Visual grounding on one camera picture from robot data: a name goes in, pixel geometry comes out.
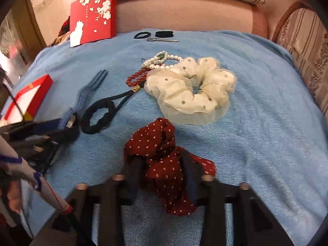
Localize dark red polka dot scrunchie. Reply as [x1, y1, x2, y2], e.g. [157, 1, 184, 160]
[123, 118, 217, 216]

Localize light blue towel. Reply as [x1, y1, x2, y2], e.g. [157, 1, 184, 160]
[15, 29, 327, 246]

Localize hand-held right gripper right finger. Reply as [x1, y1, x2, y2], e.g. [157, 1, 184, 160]
[181, 155, 295, 246]

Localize pile of clothes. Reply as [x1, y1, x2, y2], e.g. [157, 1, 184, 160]
[51, 18, 71, 47]

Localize thin black hair tie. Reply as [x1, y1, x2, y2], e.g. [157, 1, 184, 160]
[133, 31, 152, 40]

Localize white tube with blue print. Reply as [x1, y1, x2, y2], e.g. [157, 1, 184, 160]
[0, 135, 74, 216]

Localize cream dotted organza scrunchie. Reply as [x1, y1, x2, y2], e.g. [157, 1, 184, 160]
[143, 56, 237, 126]

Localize pink sofa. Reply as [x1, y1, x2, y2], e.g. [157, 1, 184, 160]
[91, 0, 305, 41]

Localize white pearl bracelet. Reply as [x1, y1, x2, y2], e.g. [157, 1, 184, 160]
[140, 51, 183, 71]

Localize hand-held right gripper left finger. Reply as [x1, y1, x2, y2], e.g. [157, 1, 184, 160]
[33, 157, 144, 246]

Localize blue hair clip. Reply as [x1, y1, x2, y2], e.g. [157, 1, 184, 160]
[57, 69, 108, 131]

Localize striped floral sofa cushion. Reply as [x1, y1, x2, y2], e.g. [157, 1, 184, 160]
[272, 7, 328, 125]

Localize black hair tie with cord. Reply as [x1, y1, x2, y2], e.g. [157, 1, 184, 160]
[81, 99, 116, 134]

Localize red and white box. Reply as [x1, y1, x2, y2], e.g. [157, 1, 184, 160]
[4, 74, 53, 123]

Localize red floral box lid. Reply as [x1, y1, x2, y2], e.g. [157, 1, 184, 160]
[70, 0, 118, 47]

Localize silver metal hair clip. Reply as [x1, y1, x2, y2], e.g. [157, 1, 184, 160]
[147, 38, 180, 43]

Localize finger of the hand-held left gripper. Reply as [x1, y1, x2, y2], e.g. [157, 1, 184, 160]
[50, 125, 80, 144]

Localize red bead bracelet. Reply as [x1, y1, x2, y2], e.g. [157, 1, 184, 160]
[125, 69, 150, 87]

